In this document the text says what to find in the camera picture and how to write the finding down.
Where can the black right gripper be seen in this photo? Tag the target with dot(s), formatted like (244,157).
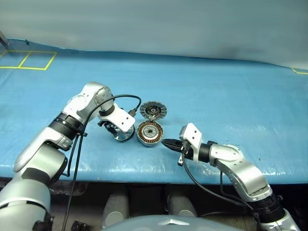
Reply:
(186,151)

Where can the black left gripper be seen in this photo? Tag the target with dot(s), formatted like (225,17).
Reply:
(102,124)

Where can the silver motor rotor wheel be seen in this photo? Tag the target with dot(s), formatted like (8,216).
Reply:
(122,137)

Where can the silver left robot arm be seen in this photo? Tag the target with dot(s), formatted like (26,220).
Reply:
(43,154)

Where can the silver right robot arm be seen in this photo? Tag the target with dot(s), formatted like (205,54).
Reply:
(240,163)

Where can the silver motor stator housing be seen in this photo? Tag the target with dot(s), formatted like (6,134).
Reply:
(150,142)

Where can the grey finned rotor cover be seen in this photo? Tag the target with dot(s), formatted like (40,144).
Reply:
(161,110)

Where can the grey rounded shape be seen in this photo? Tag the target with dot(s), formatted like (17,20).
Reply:
(115,209)
(181,204)

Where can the blue plastic table cover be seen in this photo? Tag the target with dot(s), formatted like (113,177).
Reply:
(216,103)

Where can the grey robot torso dome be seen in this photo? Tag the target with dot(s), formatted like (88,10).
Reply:
(168,223)

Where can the white backdrop sheet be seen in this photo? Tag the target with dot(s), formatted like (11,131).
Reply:
(154,26)

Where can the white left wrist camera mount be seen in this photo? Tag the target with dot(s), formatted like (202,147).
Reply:
(120,118)

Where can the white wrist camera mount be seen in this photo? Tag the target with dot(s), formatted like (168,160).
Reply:
(120,118)
(193,139)

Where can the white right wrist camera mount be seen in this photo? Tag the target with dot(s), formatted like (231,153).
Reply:
(193,139)

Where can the grey metal bracket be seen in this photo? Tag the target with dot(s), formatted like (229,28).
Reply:
(3,39)

